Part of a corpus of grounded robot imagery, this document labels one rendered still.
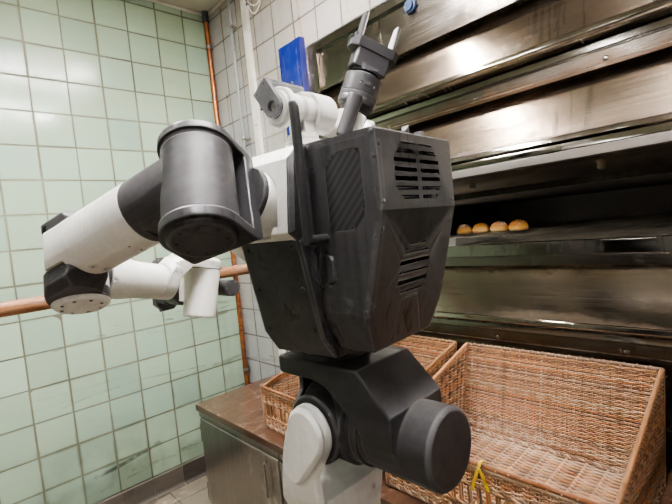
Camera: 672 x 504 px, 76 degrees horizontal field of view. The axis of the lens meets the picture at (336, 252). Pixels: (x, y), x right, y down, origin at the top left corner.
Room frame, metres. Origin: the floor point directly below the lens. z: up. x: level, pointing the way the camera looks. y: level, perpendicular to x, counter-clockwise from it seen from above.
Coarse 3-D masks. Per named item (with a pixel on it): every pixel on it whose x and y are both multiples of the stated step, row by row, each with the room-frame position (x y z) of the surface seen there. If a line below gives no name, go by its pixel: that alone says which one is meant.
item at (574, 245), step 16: (560, 240) 1.28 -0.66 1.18; (576, 240) 1.22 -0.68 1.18; (592, 240) 1.19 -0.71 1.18; (608, 240) 1.16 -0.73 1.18; (624, 240) 1.14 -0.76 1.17; (640, 240) 1.11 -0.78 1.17; (656, 240) 1.09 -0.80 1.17; (448, 256) 1.52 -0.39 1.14; (464, 256) 1.48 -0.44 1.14; (480, 256) 1.44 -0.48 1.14; (496, 256) 1.40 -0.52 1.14
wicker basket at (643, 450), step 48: (480, 384) 1.39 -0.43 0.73; (528, 384) 1.28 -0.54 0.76; (576, 384) 1.19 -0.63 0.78; (624, 384) 1.11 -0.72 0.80; (480, 432) 1.35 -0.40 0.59; (528, 432) 1.25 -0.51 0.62; (576, 432) 1.17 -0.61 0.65; (624, 432) 1.09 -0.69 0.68; (480, 480) 0.93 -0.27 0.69; (528, 480) 0.86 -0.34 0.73; (576, 480) 1.06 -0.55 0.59; (624, 480) 0.80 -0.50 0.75
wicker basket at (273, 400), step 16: (416, 336) 1.60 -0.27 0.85; (416, 352) 1.59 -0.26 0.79; (432, 352) 1.54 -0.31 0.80; (448, 352) 1.44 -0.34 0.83; (432, 368) 1.38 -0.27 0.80; (272, 384) 1.59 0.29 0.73; (288, 384) 1.65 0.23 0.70; (272, 400) 1.53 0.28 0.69; (288, 400) 1.44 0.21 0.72; (272, 416) 1.54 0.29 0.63; (288, 416) 1.46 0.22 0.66
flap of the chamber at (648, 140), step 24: (600, 144) 1.04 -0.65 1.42; (624, 144) 1.00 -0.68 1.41; (648, 144) 0.97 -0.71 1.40; (480, 168) 1.26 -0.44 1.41; (504, 168) 1.21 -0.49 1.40; (528, 168) 1.18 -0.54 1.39; (552, 168) 1.17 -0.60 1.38; (576, 168) 1.16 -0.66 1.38; (624, 168) 1.15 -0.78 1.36; (456, 192) 1.50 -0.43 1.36
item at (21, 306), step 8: (224, 272) 1.17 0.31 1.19; (232, 272) 1.19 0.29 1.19; (240, 272) 1.20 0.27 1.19; (248, 272) 1.23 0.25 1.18; (40, 296) 0.89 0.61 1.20; (0, 304) 0.84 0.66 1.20; (8, 304) 0.84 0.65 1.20; (16, 304) 0.85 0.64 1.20; (24, 304) 0.86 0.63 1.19; (32, 304) 0.87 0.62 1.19; (40, 304) 0.88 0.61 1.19; (0, 312) 0.83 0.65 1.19; (8, 312) 0.84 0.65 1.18; (16, 312) 0.85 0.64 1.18; (24, 312) 0.86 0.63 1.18
